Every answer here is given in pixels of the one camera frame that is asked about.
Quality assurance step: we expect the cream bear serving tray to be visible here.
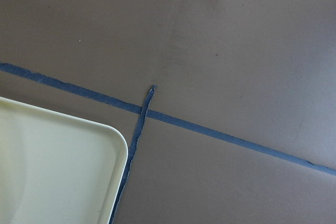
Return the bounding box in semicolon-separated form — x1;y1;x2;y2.
1;98;128;223

